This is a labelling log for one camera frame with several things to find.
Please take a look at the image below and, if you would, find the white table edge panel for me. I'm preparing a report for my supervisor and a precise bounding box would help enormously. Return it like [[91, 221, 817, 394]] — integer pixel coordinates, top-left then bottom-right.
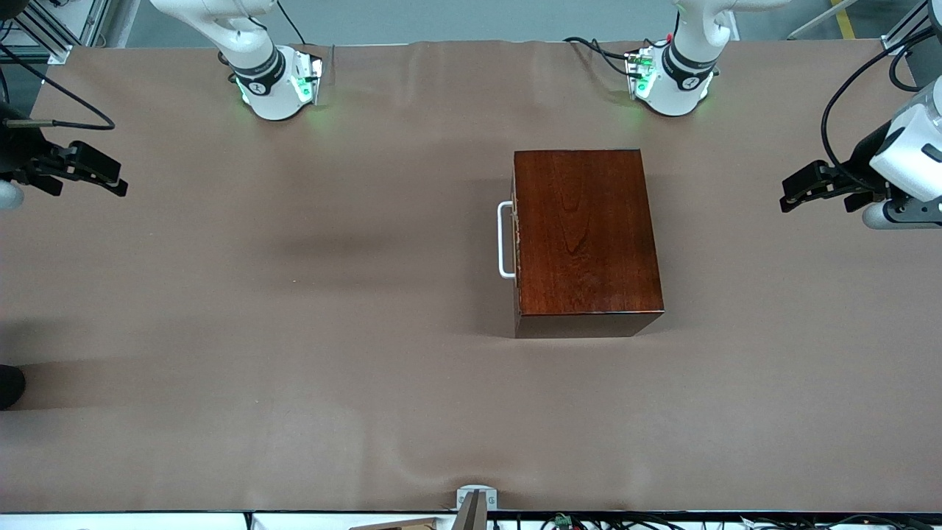
[[252, 514, 457, 530], [0, 514, 247, 530]]

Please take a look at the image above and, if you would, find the black base cable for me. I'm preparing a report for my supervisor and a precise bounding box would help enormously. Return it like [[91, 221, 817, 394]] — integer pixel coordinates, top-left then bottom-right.
[[563, 35, 635, 78], [276, 0, 307, 45]]

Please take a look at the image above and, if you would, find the short black looping cable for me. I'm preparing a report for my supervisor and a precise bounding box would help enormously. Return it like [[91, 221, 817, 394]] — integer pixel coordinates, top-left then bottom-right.
[[888, 40, 929, 93]]

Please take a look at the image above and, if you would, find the brown table cover sheet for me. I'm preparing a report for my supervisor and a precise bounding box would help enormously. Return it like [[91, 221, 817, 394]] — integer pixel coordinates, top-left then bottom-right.
[[0, 40, 942, 514]]

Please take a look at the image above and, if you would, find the long black looping cable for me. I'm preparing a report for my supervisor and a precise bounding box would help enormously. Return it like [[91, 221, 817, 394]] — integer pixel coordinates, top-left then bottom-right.
[[820, 29, 942, 192]]

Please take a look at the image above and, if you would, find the grey metal mounting bracket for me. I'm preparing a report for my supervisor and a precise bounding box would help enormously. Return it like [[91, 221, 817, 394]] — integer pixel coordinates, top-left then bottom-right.
[[453, 485, 498, 530]]

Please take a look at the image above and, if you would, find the aluminium frame profile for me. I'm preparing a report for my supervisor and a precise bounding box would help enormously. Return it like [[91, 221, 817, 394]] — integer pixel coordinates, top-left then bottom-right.
[[0, 0, 111, 64], [882, 0, 934, 57]]

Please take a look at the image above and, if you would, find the dark red wooden cabinet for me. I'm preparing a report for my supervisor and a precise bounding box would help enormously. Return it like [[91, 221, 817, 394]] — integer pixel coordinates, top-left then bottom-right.
[[512, 149, 665, 339]]

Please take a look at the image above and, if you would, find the wooden drawer with white handle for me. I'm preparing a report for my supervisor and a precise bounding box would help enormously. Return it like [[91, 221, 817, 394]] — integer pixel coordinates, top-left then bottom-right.
[[497, 166, 520, 317]]

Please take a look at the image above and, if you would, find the black round object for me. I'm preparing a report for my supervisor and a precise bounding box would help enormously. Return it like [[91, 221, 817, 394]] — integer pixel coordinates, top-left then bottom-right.
[[0, 364, 26, 411]]

